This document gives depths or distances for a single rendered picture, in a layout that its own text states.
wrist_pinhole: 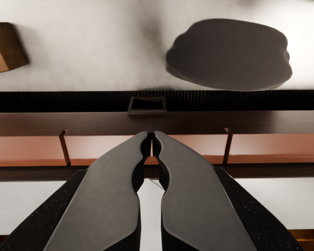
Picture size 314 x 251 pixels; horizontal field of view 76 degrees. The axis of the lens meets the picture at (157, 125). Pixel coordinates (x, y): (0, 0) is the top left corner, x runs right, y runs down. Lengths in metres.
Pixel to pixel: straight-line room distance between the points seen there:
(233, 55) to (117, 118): 0.19
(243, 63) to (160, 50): 0.13
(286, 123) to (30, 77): 0.38
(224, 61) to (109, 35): 0.17
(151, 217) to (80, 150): 0.12
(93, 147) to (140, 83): 0.15
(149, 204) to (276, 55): 0.27
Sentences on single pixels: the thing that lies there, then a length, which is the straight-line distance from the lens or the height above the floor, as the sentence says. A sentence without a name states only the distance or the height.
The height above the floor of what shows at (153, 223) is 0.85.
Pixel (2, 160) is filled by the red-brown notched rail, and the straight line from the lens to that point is 0.29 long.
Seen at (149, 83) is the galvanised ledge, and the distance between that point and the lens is 0.34.
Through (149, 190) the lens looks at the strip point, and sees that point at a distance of 0.24.
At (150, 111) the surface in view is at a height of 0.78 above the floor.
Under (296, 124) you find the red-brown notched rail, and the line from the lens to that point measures 0.29.
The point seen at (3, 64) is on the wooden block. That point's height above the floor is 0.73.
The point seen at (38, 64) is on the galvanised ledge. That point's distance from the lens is 0.38.
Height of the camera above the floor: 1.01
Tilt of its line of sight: 62 degrees down
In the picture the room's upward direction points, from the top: 177 degrees clockwise
